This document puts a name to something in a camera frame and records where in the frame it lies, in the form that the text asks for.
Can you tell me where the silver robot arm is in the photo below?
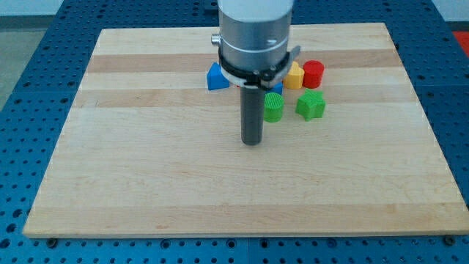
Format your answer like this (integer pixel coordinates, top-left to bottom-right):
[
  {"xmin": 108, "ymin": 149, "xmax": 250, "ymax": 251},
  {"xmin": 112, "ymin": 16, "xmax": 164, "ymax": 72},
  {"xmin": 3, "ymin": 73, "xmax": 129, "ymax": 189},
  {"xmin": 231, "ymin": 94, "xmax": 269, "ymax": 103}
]
[{"xmin": 211, "ymin": 0, "xmax": 300, "ymax": 90}]

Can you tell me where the yellow heart block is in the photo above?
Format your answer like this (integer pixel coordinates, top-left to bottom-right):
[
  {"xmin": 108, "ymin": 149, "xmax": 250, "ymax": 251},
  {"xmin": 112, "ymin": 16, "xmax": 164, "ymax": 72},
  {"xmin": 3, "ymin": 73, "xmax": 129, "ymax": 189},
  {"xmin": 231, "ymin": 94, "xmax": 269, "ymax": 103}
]
[{"xmin": 283, "ymin": 61, "xmax": 305, "ymax": 89}]

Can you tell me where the wooden board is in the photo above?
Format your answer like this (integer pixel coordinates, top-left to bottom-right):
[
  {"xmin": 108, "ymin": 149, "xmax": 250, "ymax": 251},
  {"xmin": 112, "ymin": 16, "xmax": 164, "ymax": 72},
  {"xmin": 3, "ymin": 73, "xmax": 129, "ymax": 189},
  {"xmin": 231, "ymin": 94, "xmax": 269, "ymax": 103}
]
[{"xmin": 23, "ymin": 23, "xmax": 468, "ymax": 238}]

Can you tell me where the blue block behind tool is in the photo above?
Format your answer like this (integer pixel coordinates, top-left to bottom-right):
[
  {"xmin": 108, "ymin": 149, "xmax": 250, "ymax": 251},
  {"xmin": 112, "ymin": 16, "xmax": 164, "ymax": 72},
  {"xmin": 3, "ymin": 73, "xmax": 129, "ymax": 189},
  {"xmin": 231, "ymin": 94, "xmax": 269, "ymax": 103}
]
[{"xmin": 269, "ymin": 82, "xmax": 284, "ymax": 95}]

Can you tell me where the blue triangle block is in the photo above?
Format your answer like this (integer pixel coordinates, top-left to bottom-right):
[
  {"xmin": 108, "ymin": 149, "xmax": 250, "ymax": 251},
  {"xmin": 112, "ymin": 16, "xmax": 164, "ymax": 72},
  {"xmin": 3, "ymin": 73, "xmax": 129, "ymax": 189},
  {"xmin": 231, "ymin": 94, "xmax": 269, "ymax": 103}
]
[{"xmin": 206, "ymin": 62, "xmax": 230, "ymax": 91}]

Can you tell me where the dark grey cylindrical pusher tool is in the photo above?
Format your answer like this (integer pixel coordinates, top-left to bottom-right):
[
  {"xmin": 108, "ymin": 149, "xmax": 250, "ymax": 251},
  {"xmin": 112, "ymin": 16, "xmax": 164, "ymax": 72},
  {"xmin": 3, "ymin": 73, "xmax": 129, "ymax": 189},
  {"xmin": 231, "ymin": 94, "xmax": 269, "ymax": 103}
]
[{"xmin": 240, "ymin": 87, "xmax": 265, "ymax": 146}]

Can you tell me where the green star block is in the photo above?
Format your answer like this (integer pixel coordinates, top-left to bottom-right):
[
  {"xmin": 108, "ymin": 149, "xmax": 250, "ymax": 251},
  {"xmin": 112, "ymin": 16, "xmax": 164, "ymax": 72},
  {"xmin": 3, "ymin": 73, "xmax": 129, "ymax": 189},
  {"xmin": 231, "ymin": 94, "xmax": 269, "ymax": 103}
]
[{"xmin": 295, "ymin": 89, "xmax": 326, "ymax": 121}]

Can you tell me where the blue perforated metal table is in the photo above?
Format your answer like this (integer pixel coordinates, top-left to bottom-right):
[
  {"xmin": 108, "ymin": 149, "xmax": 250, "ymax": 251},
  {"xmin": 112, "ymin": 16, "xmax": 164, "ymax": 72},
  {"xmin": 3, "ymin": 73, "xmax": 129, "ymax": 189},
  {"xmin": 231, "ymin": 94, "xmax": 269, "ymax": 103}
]
[{"xmin": 1, "ymin": 1, "xmax": 468, "ymax": 263}]

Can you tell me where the green cylinder block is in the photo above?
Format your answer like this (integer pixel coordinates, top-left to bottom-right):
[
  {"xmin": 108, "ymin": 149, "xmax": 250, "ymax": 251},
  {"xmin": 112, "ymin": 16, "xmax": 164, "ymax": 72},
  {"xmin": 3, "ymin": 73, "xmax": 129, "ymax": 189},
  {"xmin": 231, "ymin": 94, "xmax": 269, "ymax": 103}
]
[{"xmin": 264, "ymin": 92, "xmax": 284, "ymax": 122}]

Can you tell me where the red cylinder block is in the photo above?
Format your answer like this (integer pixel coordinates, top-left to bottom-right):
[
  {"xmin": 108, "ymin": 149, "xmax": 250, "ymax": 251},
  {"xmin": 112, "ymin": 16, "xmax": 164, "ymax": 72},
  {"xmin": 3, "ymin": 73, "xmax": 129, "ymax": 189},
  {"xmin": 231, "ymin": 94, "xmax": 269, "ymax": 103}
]
[{"xmin": 303, "ymin": 60, "xmax": 325, "ymax": 89}]

